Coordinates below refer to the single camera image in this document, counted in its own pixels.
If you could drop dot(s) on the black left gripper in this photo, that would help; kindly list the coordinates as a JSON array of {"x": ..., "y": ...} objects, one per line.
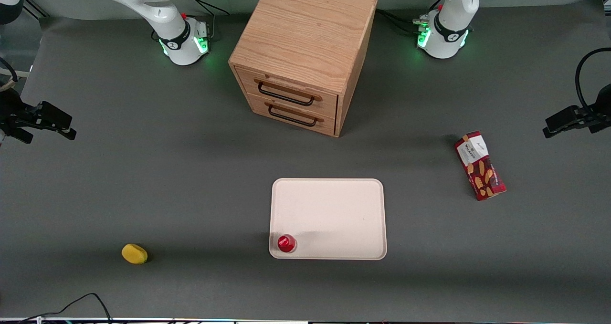
[{"x": 599, "y": 111}]

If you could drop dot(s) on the small red cup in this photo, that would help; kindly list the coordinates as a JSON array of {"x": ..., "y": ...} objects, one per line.
[{"x": 286, "y": 243}]

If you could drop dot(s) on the beige rectangular tray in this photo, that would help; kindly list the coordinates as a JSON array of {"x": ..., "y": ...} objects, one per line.
[{"x": 334, "y": 214}]

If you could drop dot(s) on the red cookie box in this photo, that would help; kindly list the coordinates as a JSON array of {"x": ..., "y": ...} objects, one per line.
[{"x": 479, "y": 169}]

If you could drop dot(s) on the oak wooden drawer cabinet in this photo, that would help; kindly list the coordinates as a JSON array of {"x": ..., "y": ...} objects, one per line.
[{"x": 305, "y": 28}]

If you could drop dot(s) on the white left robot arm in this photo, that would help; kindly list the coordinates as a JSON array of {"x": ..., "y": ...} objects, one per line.
[{"x": 448, "y": 28}]

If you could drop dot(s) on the plain wooden drawer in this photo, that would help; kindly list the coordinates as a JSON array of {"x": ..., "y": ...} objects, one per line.
[{"x": 324, "y": 126}]

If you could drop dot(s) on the wooden drawer with notch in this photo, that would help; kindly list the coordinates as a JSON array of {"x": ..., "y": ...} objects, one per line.
[{"x": 296, "y": 86}]

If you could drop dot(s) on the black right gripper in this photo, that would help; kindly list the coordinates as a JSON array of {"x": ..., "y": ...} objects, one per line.
[{"x": 9, "y": 110}]

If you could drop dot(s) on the yellow lemon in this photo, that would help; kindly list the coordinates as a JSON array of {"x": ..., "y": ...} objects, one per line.
[{"x": 134, "y": 254}]

